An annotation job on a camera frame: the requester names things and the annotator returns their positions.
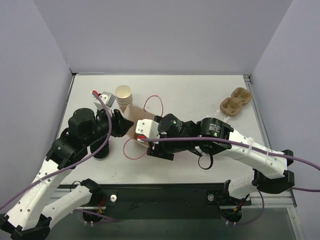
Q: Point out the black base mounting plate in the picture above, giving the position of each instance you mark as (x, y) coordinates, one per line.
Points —
(181, 201)

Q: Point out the stack of black lids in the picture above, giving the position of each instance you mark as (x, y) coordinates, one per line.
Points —
(103, 153)

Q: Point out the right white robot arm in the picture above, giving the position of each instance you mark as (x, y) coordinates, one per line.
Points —
(212, 137)

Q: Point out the cakes paper gift bag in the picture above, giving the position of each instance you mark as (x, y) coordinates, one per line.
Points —
(133, 138)

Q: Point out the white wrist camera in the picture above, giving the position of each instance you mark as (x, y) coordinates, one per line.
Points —
(107, 98)
(147, 129)

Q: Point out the stack of brown paper cups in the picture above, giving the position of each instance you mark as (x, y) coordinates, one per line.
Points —
(124, 98)

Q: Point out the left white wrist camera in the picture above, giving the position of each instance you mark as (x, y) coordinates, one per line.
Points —
(107, 98)

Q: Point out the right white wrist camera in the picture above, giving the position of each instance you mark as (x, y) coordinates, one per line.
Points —
(147, 129)

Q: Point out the brown pulp cup carrier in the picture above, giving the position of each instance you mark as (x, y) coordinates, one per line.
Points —
(232, 106)

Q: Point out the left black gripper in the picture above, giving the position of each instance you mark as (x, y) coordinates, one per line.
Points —
(116, 123)

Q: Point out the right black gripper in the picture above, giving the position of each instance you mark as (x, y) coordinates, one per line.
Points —
(160, 153)

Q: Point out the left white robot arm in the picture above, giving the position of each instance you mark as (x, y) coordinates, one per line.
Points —
(32, 218)

